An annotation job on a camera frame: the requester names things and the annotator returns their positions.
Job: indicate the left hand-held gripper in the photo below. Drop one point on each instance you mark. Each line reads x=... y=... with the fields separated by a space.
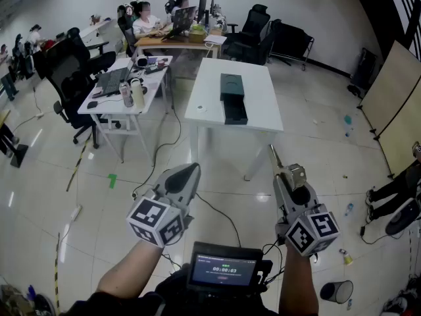
x=154 y=221

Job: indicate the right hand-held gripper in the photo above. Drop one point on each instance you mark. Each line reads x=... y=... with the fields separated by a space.
x=312 y=232

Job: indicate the dark green drawer container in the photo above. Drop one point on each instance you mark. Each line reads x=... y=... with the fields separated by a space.
x=232 y=86

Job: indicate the small white round tool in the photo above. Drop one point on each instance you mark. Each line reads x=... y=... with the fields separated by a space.
x=201 y=108

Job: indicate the person's right forearm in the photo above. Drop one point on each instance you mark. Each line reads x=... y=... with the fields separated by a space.
x=297 y=281

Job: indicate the person's left forearm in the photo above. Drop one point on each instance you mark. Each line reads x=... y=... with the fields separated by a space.
x=131 y=268

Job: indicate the white table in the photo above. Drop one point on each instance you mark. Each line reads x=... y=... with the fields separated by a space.
x=253 y=87

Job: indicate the blue plastic bottle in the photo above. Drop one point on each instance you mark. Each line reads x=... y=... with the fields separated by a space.
x=348 y=122

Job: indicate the black chest-mounted monitor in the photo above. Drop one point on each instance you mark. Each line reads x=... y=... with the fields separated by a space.
x=223 y=270

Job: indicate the person's black shirt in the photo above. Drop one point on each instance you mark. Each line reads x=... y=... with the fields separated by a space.
x=131 y=305

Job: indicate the clear water bottle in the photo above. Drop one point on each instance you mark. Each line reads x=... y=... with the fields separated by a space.
x=349 y=208

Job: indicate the black office chair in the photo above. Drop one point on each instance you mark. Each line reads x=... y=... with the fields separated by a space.
x=253 y=21
x=65 y=77
x=126 y=28
x=256 y=49
x=95 y=58

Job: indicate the black folding cot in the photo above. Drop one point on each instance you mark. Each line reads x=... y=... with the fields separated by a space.
x=291 y=39

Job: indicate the cream white bottle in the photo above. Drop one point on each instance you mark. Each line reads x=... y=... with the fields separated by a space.
x=137 y=94

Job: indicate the black case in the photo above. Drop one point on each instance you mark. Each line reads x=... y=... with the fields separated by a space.
x=365 y=68

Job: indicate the beige board panel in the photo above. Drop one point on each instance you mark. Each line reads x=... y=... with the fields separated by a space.
x=391 y=97

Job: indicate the black computer mouse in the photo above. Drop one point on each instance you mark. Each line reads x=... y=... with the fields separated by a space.
x=92 y=104

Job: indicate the white paper stack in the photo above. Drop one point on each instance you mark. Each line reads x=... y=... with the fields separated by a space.
x=215 y=39

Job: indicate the white desk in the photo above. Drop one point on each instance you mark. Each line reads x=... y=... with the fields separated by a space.
x=154 y=81

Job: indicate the black mesh waste bin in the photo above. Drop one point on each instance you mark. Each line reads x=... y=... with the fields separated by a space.
x=337 y=291

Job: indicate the grey open laptop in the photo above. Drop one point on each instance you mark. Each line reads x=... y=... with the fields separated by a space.
x=112 y=81

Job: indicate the cardboard box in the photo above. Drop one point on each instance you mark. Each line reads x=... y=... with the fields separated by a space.
x=196 y=35

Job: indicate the black flat device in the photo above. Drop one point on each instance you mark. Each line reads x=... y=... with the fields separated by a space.
x=152 y=69

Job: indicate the wooden desk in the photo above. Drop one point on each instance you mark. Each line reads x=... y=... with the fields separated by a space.
x=177 y=43

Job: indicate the pile of bags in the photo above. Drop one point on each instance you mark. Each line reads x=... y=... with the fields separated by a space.
x=19 y=301

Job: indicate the white headset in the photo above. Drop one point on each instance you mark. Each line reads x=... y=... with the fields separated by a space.
x=142 y=61

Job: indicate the black computer monitor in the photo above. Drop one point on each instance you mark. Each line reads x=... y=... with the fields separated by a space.
x=202 y=7
x=212 y=5

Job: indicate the sticker-covered laptop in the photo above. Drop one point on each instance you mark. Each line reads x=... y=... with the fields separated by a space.
x=182 y=18

